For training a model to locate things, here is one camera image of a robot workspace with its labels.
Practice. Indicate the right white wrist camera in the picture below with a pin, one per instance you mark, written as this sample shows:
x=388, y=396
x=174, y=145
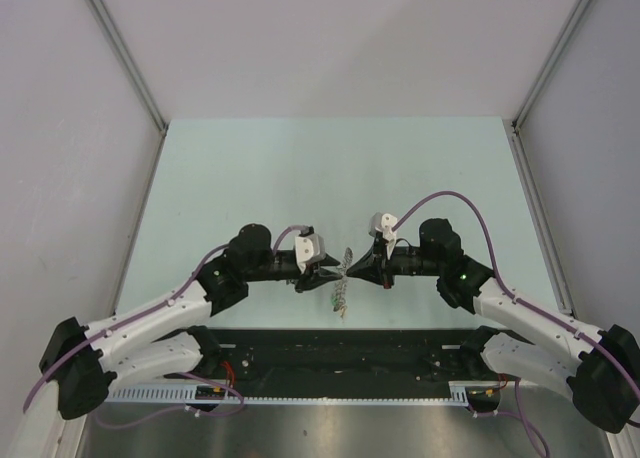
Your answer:
x=383, y=224

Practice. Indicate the metal disc keyring holder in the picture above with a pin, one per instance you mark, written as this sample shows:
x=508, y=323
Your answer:
x=338, y=296

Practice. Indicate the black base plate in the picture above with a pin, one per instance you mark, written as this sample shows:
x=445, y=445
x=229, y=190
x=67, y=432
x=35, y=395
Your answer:
x=310, y=363

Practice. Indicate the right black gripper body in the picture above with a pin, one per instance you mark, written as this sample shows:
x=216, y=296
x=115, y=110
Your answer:
x=407, y=261

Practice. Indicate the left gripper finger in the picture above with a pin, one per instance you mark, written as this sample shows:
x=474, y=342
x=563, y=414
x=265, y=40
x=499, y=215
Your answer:
x=329, y=261
x=312, y=279

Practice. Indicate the aluminium frame post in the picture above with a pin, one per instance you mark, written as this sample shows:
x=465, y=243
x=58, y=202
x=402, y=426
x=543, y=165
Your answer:
x=568, y=31
x=117, y=43

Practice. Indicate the white cable duct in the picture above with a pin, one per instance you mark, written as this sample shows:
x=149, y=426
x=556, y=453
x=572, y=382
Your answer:
x=192, y=394

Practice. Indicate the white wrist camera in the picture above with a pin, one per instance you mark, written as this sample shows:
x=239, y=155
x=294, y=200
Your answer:
x=309, y=249
x=383, y=224

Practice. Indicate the right aluminium frame post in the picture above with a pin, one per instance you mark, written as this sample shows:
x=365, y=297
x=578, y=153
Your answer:
x=568, y=31

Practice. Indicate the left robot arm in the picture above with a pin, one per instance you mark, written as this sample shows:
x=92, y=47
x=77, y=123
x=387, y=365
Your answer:
x=169, y=336

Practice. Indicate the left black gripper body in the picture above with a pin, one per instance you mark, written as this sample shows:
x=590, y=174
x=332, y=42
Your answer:
x=276, y=268

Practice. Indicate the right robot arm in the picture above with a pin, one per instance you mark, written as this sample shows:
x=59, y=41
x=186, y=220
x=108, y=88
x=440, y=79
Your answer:
x=596, y=369

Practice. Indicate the left aluminium frame post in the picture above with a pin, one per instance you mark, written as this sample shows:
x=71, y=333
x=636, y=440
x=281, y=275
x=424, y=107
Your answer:
x=117, y=43

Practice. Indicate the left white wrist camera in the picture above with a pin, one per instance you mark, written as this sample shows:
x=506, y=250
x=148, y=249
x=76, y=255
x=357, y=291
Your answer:
x=309, y=249

